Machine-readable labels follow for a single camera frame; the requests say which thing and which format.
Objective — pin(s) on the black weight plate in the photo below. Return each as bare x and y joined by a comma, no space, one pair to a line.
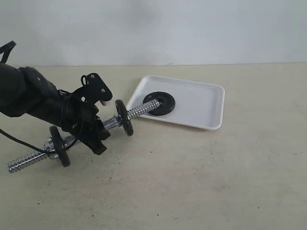
166,101
125,121

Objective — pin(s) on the chrome threaded dumbbell bar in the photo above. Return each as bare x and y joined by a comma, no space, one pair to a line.
38,155

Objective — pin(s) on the black weight plate far end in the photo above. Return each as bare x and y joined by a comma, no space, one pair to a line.
59,146

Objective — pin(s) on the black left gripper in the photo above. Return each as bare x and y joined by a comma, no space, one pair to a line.
78,116

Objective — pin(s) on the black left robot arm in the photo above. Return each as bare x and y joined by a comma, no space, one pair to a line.
26,91

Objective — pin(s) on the white rectangular plastic tray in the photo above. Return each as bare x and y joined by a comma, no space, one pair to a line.
198,104

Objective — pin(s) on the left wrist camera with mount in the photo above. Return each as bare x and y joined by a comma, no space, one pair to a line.
93,90

